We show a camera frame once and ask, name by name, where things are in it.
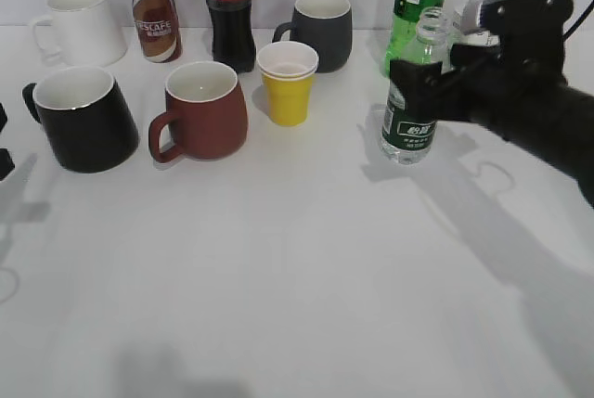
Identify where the cola bottle red label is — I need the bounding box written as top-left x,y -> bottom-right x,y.
206,0 -> 256,73

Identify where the black mug white interior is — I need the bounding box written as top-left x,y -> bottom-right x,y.
21,66 -> 140,173

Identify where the Nescafe coffee bottle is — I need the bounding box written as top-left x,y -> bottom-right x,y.
132,0 -> 182,63

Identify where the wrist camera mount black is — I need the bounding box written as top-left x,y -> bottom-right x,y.
476,0 -> 574,74

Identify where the dark grey mug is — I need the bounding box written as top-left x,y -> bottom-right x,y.
272,0 -> 353,73

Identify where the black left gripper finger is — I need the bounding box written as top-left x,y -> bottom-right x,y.
0,103 -> 7,128
0,148 -> 14,179

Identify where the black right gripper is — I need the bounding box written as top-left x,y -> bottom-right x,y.
389,43 -> 593,204

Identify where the white ceramic mug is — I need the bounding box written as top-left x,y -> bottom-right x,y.
29,0 -> 127,67

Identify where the clear water bottle green label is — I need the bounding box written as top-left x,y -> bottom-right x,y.
380,6 -> 450,165

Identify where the black cable right edge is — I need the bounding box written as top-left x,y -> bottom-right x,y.
562,0 -> 594,40

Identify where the red-brown mug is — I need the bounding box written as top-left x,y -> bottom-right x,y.
148,61 -> 249,164

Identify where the white yogurt carton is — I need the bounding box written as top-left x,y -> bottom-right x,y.
450,0 -> 499,46

